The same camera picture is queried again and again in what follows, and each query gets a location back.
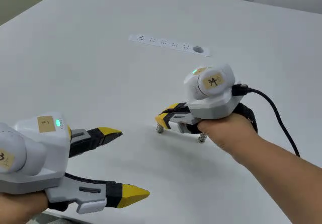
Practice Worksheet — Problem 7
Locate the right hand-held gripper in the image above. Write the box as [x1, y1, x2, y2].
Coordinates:
[154, 63, 245, 134]

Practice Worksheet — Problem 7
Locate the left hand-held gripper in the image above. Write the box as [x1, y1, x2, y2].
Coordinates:
[0, 111, 151, 215]

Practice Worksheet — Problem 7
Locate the person's right forearm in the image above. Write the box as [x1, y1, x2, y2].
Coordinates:
[225, 132, 322, 224]

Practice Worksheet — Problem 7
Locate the person's right hand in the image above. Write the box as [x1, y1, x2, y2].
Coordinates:
[197, 102, 259, 155]

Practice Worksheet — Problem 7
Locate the person's left hand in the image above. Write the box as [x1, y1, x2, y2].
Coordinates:
[0, 190, 50, 224]

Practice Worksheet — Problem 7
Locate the white power strip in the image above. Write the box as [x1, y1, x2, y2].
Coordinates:
[128, 33, 211, 58]

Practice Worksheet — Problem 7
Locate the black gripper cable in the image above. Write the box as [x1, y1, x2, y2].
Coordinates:
[230, 82, 301, 158]

